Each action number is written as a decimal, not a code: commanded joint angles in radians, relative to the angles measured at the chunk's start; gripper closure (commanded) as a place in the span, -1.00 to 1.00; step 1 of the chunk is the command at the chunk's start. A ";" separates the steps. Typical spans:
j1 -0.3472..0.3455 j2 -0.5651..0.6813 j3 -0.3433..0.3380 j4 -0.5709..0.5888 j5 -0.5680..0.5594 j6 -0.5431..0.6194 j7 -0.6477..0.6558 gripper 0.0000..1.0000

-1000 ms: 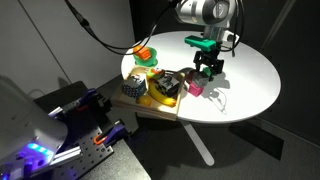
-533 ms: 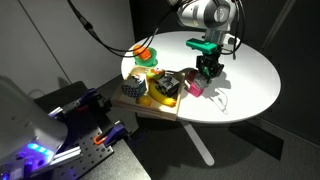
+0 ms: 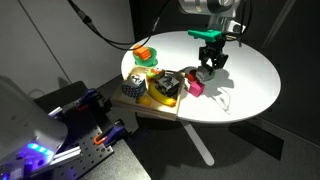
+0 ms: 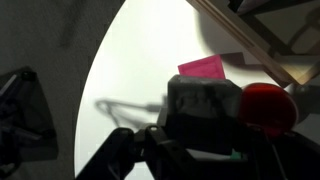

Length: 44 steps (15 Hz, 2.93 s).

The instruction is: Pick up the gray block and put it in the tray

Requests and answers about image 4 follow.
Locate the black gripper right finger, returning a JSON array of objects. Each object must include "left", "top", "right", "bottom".
[{"left": 243, "top": 124, "right": 320, "bottom": 180}]

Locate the wooden tray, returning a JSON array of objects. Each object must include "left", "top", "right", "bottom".
[{"left": 185, "top": 0, "right": 320, "bottom": 88}]

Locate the red ball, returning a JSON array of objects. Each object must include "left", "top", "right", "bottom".
[{"left": 238, "top": 83, "right": 299, "bottom": 138}]

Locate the green block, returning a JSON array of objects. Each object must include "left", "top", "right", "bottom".
[{"left": 230, "top": 149, "right": 243, "bottom": 160}]

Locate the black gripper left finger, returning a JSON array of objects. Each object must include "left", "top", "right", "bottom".
[{"left": 75, "top": 123, "right": 214, "bottom": 180}]

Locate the pink block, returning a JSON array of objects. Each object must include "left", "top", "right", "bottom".
[{"left": 177, "top": 54, "right": 227, "bottom": 80}]

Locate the black camera tripod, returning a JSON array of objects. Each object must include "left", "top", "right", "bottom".
[{"left": 0, "top": 66, "right": 58, "bottom": 174}]

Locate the gray block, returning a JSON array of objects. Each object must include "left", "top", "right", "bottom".
[{"left": 165, "top": 74, "right": 244, "bottom": 128}]

